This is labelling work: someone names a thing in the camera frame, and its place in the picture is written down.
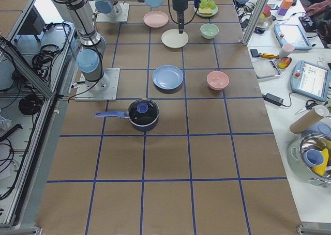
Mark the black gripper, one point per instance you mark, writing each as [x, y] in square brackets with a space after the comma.
[178, 2]

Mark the pink plate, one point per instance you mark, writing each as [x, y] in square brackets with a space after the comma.
[156, 19]

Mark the blue plate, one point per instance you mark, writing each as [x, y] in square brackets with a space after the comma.
[167, 77]

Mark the green lettuce leaf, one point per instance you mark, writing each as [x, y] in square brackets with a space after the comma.
[207, 4]

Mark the bread slice on plate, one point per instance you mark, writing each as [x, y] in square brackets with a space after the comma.
[205, 11]

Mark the green plate with sandwich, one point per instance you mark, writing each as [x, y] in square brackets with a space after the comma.
[207, 16]

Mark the white plate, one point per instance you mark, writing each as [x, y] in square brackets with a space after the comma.
[173, 39]

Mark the green bowl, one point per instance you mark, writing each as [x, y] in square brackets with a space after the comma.
[209, 31]

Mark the pink bowl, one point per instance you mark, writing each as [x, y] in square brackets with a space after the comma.
[217, 80]

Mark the bowl with toy fruit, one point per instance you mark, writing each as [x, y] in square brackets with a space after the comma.
[265, 20]

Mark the teach pendant far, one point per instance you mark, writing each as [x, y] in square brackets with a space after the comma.
[292, 34]

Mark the teach pendant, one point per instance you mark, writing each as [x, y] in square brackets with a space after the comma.
[310, 80]
[292, 34]

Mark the blue saucepan with lid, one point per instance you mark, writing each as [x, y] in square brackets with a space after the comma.
[143, 114]

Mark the purple orange toy block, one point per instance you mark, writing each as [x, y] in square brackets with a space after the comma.
[284, 7]

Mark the white cup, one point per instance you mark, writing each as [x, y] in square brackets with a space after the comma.
[286, 50]

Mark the black power adapter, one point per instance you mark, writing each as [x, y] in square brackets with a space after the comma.
[273, 99]

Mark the teach pendant near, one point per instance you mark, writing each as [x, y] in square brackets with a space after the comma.
[310, 80]

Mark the scissors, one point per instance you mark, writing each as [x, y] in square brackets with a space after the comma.
[310, 104]

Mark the cardboard tube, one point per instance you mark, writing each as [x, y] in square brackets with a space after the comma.
[313, 116]

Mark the steel mixing bowl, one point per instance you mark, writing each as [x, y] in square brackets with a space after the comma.
[309, 159]

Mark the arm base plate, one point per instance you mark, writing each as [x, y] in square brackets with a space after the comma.
[102, 18]
[105, 89]

